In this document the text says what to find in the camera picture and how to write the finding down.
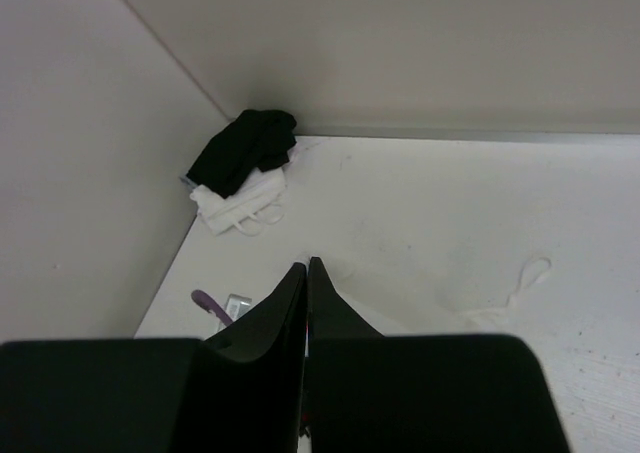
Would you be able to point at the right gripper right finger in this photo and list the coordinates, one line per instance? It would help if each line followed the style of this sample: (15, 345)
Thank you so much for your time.
(437, 393)

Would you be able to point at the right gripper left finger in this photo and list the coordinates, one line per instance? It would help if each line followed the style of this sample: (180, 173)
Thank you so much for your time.
(244, 389)

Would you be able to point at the white tank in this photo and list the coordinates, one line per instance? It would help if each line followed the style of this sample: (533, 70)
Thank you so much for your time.
(257, 204)
(400, 308)

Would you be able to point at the folded white tank top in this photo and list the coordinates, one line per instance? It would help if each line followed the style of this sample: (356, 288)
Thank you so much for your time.
(257, 204)

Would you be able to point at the grey folded cloth under stack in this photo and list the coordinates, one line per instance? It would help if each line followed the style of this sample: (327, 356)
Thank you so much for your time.
(188, 183)

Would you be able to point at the folded black tank top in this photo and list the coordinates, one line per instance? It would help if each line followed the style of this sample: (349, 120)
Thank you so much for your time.
(255, 140)

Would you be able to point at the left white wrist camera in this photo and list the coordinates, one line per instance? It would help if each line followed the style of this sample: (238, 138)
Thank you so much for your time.
(236, 306)

